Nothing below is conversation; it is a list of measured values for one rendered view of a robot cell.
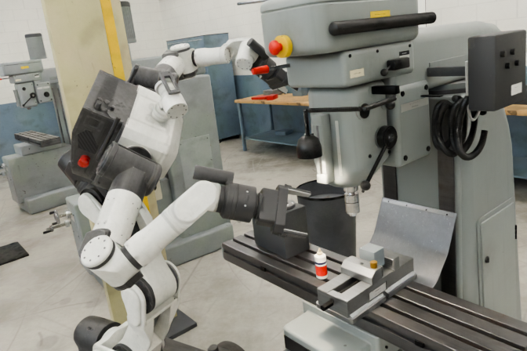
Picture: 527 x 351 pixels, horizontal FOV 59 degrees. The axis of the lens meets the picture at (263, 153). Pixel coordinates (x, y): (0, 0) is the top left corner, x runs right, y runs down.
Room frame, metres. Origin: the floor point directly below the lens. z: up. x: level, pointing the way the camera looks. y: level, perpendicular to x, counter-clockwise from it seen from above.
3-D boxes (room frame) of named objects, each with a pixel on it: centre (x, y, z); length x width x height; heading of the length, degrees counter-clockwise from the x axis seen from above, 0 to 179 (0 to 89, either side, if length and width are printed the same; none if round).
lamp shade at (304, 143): (1.28, -0.13, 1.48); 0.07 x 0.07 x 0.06
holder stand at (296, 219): (1.77, -0.03, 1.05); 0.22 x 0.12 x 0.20; 34
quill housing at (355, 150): (1.43, -0.27, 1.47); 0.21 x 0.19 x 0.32; 38
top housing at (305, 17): (1.44, -0.28, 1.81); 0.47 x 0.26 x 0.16; 128
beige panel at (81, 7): (2.74, 0.90, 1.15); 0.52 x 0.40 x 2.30; 128
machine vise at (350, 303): (1.36, -0.29, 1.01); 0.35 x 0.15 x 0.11; 129
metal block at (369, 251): (1.38, -0.31, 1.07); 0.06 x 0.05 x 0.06; 39
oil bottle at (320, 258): (1.49, -0.15, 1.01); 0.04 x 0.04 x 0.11
